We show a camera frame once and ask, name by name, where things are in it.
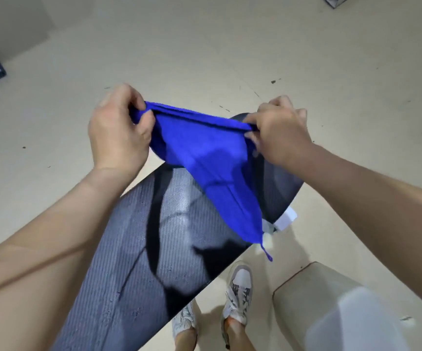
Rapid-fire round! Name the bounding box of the person's left leg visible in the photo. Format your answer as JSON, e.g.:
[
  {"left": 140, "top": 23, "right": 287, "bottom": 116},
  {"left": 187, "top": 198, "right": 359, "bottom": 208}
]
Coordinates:
[{"left": 174, "top": 327, "right": 198, "bottom": 351}]

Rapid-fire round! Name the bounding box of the person's right leg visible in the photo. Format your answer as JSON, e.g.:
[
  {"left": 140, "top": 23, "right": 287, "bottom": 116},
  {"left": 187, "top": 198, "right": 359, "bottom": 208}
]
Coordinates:
[{"left": 221, "top": 318, "right": 258, "bottom": 351}]

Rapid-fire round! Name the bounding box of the person's right hand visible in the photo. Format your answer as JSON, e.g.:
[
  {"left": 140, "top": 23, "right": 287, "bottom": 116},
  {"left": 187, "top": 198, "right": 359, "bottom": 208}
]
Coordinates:
[{"left": 245, "top": 96, "right": 315, "bottom": 168}]

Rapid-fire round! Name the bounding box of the blue cloth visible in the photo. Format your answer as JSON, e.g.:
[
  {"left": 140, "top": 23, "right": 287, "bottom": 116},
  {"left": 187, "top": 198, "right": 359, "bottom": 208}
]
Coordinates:
[{"left": 130, "top": 101, "right": 273, "bottom": 262}]

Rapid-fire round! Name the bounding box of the person's leg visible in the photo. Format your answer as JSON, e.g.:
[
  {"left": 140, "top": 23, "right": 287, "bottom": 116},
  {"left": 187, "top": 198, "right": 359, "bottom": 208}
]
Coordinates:
[
  {"left": 174, "top": 327, "right": 198, "bottom": 351},
  {"left": 221, "top": 318, "right": 258, "bottom": 351}
]

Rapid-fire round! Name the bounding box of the person's right forearm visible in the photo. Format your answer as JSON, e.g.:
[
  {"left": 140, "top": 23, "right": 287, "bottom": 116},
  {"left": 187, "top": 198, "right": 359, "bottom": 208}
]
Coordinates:
[{"left": 296, "top": 142, "right": 422, "bottom": 318}]

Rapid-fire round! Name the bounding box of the person's left white sneaker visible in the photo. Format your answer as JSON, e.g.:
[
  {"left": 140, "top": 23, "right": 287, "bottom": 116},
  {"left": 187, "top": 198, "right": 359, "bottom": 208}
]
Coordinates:
[{"left": 172, "top": 300, "right": 198, "bottom": 340}]

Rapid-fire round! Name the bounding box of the grey ribbed board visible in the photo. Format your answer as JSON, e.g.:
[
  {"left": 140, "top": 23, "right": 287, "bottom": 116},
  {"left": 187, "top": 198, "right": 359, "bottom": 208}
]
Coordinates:
[{"left": 50, "top": 162, "right": 252, "bottom": 351}]

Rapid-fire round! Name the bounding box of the person's left hand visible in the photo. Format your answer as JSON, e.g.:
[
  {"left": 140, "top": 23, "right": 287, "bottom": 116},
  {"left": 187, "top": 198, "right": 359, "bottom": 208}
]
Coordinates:
[{"left": 88, "top": 83, "right": 157, "bottom": 171}]

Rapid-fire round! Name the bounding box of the person's right grey white sneaker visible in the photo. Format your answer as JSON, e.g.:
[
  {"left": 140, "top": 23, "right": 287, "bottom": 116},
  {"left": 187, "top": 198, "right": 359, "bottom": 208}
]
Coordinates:
[{"left": 221, "top": 261, "right": 254, "bottom": 326}]

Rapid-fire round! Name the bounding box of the person's left forearm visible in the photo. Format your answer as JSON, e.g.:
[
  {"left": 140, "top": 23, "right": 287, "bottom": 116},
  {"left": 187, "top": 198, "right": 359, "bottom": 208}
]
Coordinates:
[{"left": 0, "top": 165, "right": 146, "bottom": 335}]

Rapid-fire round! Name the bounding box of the white paper tag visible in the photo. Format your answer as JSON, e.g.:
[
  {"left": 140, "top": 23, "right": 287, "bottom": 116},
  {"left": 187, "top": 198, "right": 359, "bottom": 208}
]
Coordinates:
[{"left": 262, "top": 207, "right": 298, "bottom": 234}]

